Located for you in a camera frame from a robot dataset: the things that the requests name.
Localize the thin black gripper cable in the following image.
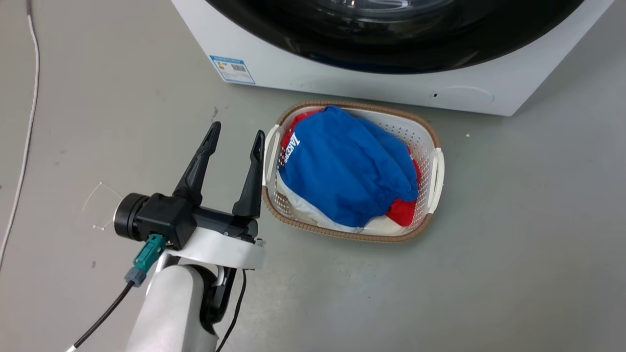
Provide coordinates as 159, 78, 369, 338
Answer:
215, 269, 247, 352

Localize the blue energy label sticker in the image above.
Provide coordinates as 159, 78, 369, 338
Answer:
209, 55, 256, 86

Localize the teal grey cable connector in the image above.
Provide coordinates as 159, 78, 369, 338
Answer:
124, 233, 167, 287

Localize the white washing machine body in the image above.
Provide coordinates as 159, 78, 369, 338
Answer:
170, 0, 615, 117

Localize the round white filter cover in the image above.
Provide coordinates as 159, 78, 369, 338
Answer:
430, 87, 495, 109

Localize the blue garment white lettering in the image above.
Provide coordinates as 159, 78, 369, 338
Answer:
278, 105, 420, 228

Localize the black camera cable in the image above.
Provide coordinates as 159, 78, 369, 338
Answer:
65, 281, 135, 352

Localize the white laundry basket brown rim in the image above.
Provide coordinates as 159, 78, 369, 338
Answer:
262, 100, 446, 243

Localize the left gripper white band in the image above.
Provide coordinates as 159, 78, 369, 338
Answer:
166, 121, 268, 270

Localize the white cable on floor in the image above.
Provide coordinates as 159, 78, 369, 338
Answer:
0, 0, 41, 270

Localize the black glass washing machine door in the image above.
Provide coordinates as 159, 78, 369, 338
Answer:
205, 0, 585, 75

